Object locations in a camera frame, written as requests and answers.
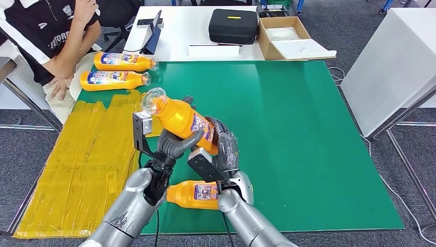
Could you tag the white desk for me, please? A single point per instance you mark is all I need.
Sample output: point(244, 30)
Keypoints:
point(180, 34)

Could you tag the black device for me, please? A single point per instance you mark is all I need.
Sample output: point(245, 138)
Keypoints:
point(272, 12)

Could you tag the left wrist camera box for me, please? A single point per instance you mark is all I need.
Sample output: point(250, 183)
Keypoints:
point(141, 126)

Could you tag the yellow plastic sheet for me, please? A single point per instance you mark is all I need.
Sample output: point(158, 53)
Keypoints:
point(68, 191)

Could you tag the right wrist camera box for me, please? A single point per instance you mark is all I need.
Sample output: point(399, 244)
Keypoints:
point(204, 165)

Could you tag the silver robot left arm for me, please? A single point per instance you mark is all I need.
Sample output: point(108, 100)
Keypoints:
point(133, 208)

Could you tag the person's left forearm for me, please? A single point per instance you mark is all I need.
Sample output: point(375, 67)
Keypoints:
point(90, 39)

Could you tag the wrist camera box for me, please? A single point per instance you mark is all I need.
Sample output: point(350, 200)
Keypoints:
point(141, 126)
point(204, 165)

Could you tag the tablet with blue cover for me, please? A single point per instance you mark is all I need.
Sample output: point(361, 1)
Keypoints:
point(153, 41)

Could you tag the white paper sheet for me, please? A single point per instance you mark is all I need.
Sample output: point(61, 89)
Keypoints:
point(213, 51)

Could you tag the white flat sheet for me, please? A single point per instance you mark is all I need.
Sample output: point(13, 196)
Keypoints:
point(301, 49)

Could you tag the black office chair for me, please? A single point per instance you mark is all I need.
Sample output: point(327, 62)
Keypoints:
point(115, 13)

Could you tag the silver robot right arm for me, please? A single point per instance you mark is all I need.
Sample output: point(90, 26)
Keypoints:
point(245, 218)

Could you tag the green plastic crate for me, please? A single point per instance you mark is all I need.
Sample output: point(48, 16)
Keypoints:
point(280, 3)

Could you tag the black zip case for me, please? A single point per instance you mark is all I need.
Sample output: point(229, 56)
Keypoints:
point(233, 30)

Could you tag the person's right forearm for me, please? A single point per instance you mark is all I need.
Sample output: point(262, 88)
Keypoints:
point(64, 47)

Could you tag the white table with metal legs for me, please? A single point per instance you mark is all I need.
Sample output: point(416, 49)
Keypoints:
point(391, 68)
point(7, 68)

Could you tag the white padding bag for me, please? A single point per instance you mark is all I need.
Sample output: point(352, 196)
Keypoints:
point(282, 34)

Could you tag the black phone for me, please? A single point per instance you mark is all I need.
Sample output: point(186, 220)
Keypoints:
point(143, 22)

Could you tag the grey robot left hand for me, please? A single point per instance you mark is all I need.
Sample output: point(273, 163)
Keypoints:
point(172, 146)

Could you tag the person's left hand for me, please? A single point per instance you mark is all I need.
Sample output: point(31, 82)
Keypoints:
point(60, 88)

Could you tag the person's right hand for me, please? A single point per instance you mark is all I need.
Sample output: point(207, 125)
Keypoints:
point(85, 10)

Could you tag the open cardboard box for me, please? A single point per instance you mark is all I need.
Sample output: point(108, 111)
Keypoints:
point(264, 42)

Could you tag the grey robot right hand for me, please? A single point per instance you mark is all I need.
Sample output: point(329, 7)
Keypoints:
point(228, 153)

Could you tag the person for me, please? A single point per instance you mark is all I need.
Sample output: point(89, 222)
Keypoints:
point(34, 30)

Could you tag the orange detergent bottle clear cap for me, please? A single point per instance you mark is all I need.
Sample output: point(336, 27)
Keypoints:
point(119, 62)
point(180, 119)
point(102, 83)
point(184, 196)

